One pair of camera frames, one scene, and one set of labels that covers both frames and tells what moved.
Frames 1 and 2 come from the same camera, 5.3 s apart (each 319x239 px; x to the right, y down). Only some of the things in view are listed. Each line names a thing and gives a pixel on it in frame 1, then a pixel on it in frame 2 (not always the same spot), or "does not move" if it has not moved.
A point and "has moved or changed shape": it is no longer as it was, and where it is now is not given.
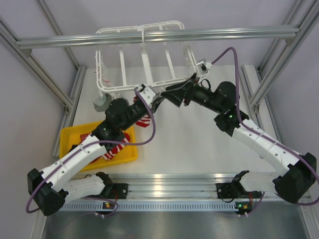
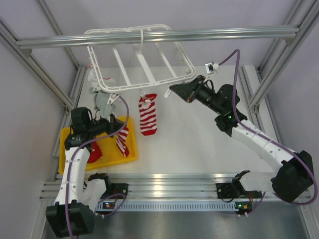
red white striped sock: x=145 y=120 has moved or changed shape
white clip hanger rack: x=121 y=66 has moved or changed shape
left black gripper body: x=138 y=111 → x=100 y=126
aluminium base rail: x=175 y=187 does not move
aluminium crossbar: x=287 y=33 does not move
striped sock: x=114 y=150 has moved or changed shape
